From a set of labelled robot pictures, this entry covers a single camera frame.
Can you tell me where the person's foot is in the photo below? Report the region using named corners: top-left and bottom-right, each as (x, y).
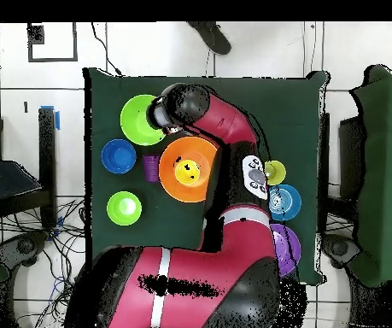
top-left (186, 20), bottom-right (233, 56)

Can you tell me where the person's leg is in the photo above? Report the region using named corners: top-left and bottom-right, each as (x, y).
top-left (0, 156), bottom-right (44, 210)

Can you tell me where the black post with blue tape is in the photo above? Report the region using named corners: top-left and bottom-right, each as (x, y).
top-left (38, 105), bottom-right (61, 229)

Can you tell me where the yellow cup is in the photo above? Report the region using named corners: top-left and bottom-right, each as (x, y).
top-left (173, 159), bottom-right (202, 186)

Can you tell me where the dark blue bowl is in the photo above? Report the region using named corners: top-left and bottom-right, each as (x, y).
top-left (100, 138), bottom-right (137, 175)

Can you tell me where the dark green table cloth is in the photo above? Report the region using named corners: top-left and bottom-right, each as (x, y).
top-left (83, 67), bottom-right (330, 285)

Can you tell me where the bundle of floor cables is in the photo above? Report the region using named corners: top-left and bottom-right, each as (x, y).
top-left (0, 177), bottom-right (91, 328)

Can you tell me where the translucent yellow-green cup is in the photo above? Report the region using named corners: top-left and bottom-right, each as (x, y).
top-left (264, 160), bottom-right (288, 186)

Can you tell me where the grey wheeled base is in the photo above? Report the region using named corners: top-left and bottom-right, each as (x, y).
top-left (320, 233), bottom-right (363, 270)

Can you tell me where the light blue bowl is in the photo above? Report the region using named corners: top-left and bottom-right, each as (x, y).
top-left (267, 184), bottom-right (303, 222)

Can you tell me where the thin black floor cable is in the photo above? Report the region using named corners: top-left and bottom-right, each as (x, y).
top-left (91, 21), bottom-right (124, 77)

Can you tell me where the black wheeled base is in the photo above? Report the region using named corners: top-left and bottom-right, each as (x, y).
top-left (0, 231), bottom-right (50, 272)

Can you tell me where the large purple bowl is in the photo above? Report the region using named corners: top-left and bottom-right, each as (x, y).
top-left (270, 223), bottom-right (302, 278)

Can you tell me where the purple cup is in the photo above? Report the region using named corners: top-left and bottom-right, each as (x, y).
top-left (141, 154), bottom-right (161, 184)

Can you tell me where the large green bowl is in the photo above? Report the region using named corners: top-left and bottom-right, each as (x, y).
top-left (120, 94), bottom-right (167, 147)

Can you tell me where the large orange bowl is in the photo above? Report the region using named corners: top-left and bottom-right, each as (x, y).
top-left (158, 136), bottom-right (221, 204)

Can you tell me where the small green bowl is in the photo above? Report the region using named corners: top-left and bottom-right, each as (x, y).
top-left (106, 190), bottom-right (143, 227)

